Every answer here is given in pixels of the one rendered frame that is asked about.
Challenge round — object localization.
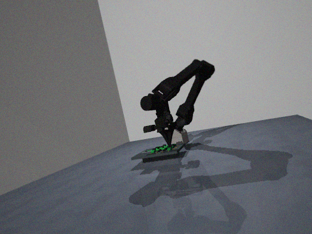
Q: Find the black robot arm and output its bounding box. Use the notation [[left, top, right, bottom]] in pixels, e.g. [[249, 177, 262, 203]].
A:
[[140, 59, 215, 128]]

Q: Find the dark grey switch panel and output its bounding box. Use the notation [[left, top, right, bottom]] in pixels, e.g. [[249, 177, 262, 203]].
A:
[[131, 143, 185, 162]]

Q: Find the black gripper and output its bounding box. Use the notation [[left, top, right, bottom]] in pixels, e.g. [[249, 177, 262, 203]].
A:
[[143, 108, 189, 146]]

